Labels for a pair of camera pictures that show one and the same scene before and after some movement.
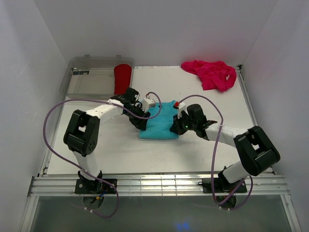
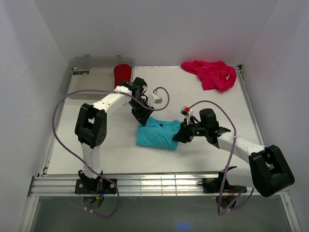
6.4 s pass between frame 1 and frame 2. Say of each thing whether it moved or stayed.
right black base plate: stayed
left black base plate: stayed
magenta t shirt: stayed
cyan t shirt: moved
